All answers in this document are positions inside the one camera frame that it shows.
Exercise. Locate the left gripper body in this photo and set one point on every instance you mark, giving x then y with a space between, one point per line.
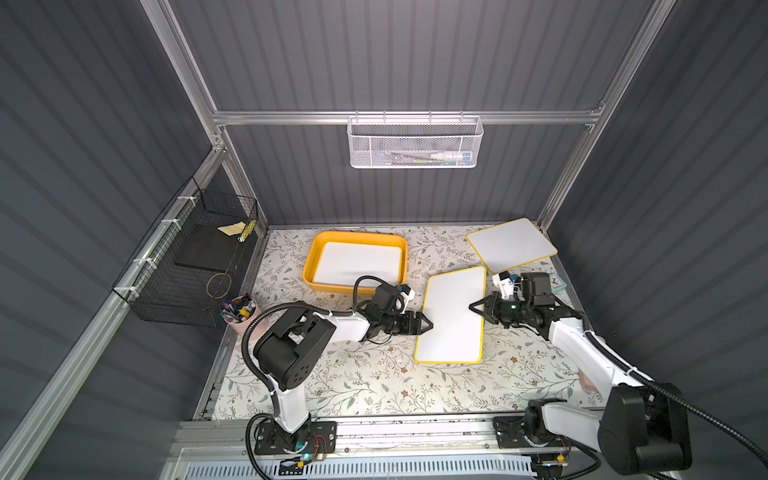
405 323

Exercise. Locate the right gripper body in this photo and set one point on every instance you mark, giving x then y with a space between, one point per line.
498 309

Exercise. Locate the whiteboard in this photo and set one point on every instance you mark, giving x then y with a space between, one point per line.
341 264
457 336
510 245

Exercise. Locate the yellow plastic storage box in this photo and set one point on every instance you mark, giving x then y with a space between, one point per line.
350 237

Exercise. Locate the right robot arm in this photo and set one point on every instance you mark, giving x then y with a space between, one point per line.
639 431

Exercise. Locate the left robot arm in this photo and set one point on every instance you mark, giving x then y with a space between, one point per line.
282 345

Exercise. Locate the small mint green clock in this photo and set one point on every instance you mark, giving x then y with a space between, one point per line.
557 284

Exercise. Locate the floral table mat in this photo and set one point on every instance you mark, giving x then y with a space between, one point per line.
353 379

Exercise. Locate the markers in white basket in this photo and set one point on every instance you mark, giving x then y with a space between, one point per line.
427 158

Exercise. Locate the pink pen cup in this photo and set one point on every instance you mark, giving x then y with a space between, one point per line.
239 312

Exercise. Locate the yellow sticky note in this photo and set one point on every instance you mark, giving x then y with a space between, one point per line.
235 229

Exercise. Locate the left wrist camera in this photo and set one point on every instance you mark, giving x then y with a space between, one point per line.
393 299

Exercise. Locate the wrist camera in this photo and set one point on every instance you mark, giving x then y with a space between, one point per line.
393 299
532 287

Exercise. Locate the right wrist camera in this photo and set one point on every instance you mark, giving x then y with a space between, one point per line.
532 287

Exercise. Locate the white wire mesh basket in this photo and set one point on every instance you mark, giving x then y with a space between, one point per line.
370 134

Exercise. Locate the black wire basket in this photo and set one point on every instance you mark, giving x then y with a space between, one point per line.
188 267

